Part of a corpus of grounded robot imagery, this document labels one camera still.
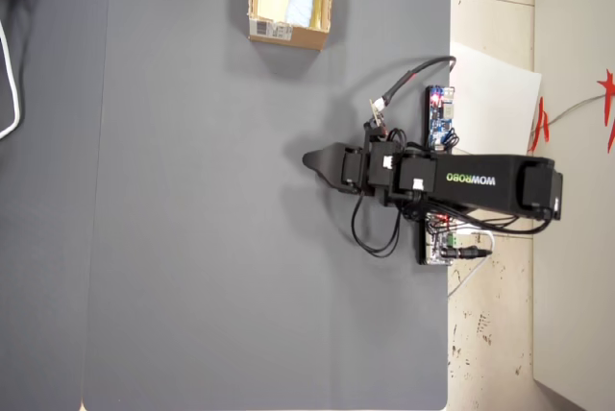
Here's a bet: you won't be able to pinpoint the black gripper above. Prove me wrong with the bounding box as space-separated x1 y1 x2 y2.
302 138 372 198

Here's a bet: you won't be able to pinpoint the white cabinet panel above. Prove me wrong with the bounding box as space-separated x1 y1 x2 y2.
531 0 615 411

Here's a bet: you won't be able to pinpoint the open cardboard box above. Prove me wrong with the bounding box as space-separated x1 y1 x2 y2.
246 0 336 52

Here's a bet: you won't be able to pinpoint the blue circuit board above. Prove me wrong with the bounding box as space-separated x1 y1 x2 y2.
426 85 458 153

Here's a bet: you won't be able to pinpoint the thin black servo wires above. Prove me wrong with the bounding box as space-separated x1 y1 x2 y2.
350 188 410 259

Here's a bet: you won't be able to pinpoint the large grey table mat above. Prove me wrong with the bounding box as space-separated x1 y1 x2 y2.
80 0 454 411

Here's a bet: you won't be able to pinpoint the black camera circuit board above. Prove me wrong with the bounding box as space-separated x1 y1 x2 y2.
368 97 388 144

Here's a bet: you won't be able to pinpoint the thick black camera cable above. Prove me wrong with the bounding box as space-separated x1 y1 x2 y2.
378 55 458 112

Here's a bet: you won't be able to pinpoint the white paper board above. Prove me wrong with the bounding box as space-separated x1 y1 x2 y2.
450 39 544 158

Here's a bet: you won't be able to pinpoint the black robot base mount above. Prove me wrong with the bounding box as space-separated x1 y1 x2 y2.
383 192 429 228

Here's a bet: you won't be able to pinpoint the thick white cable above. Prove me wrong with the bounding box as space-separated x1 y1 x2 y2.
0 21 24 140

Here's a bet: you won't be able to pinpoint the white USB cable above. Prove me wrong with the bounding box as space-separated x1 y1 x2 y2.
448 230 497 297

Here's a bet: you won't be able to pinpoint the black power plug cable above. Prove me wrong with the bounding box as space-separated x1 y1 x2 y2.
445 246 494 261

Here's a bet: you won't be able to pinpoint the controller board with red LED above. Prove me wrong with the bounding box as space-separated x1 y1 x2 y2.
414 210 458 267

